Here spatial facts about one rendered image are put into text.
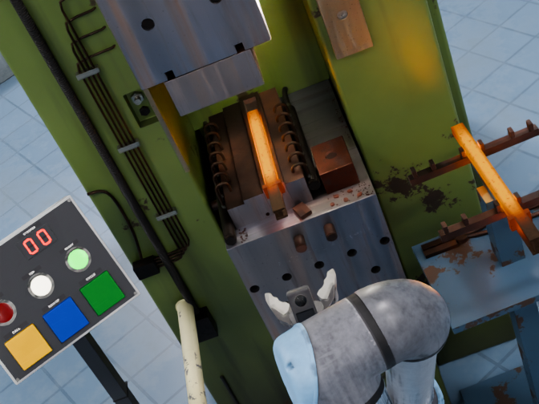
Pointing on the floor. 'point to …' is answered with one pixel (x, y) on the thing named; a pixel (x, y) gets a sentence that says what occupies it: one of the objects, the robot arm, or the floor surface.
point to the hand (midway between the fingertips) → (297, 278)
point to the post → (103, 369)
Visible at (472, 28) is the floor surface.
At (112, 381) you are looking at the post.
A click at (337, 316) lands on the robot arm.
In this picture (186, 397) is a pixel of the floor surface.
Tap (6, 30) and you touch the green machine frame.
